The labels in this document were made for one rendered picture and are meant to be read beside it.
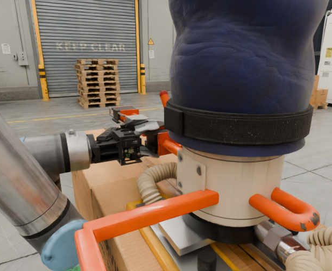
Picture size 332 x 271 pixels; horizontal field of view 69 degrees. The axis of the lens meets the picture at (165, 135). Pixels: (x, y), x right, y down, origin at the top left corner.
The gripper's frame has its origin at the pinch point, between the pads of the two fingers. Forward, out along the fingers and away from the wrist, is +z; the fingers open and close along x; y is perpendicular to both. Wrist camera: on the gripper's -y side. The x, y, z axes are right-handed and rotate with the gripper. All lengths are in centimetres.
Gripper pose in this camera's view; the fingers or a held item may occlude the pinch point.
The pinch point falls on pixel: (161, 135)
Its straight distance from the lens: 67.4
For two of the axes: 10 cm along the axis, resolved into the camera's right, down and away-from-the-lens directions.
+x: 0.0, -9.6, -2.9
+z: 9.0, -1.3, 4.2
